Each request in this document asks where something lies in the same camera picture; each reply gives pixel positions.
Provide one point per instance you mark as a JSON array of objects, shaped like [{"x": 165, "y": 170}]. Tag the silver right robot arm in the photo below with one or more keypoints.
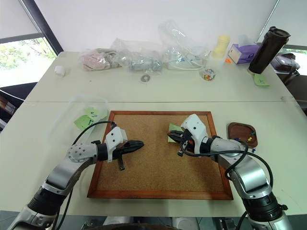
[{"x": 249, "y": 172}]

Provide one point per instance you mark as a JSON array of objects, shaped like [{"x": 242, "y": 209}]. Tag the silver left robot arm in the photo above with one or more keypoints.
[{"x": 62, "y": 172}]

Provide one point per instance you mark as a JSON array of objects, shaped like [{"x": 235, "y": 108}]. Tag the plastic bag with grey item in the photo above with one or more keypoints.
[{"x": 141, "y": 60}]

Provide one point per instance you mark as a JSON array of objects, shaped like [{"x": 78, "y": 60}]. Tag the purple tissue box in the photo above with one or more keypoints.
[{"x": 242, "y": 54}]

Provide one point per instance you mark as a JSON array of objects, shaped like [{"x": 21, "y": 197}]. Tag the black bag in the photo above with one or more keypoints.
[{"x": 285, "y": 63}]

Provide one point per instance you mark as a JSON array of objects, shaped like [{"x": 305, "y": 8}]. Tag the plastic bag with pink cloth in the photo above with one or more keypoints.
[{"x": 96, "y": 60}]

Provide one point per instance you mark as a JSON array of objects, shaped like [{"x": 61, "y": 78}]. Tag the clear plastic box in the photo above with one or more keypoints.
[{"x": 64, "y": 119}]

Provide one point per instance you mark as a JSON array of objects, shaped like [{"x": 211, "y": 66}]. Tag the clear jar of pushpins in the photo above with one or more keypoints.
[{"x": 208, "y": 74}]

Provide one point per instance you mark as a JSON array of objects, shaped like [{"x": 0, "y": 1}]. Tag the yellow pushpin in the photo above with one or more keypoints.
[{"x": 249, "y": 139}]

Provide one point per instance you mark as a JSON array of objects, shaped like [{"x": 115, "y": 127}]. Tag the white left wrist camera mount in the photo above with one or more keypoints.
[{"x": 114, "y": 139}]

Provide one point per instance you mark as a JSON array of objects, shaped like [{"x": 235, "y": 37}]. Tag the wood framed cork board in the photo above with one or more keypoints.
[{"x": 156, "y": 172}]

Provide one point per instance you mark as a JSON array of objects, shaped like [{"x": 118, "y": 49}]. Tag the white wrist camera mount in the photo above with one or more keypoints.
[
  {"x": 195, "y": 129},
  {"x": 114, "y": 139}
]

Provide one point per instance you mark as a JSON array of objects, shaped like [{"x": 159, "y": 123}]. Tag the dark window frame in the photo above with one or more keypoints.
[{"x": 45, "y": 26}]

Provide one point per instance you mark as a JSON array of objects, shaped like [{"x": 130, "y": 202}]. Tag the small white box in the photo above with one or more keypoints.
[{"x": 60, "y": 71}]

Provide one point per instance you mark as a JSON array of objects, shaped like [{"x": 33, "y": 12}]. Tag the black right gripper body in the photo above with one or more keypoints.
[{"x": 188, "y": 143}]

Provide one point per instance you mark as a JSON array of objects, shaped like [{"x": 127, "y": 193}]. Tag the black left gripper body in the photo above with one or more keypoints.
[{"x": 121, "y": 149}]

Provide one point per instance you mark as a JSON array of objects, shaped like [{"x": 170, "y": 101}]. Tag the small orange object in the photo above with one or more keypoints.
[{"x": 228, "y": 61}]

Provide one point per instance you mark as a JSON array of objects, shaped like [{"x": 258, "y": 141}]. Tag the black tumbler bottle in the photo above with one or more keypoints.
[{"x": 266, "y": 52}]

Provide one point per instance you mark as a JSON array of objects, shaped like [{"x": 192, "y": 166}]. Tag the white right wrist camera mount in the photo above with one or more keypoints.
[{"x": 195, "y": 129}]

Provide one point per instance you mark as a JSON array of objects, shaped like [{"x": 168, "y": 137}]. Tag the dark wooden tray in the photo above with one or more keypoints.
[{"x": 239, "y": 131}]

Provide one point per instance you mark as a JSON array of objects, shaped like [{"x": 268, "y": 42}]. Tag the clear plastic container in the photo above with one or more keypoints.
[{"x": 216, "y": 63}]

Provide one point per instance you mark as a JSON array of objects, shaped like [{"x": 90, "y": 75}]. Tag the green pushpin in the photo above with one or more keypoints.
[{"x": 252, "y": 132}]

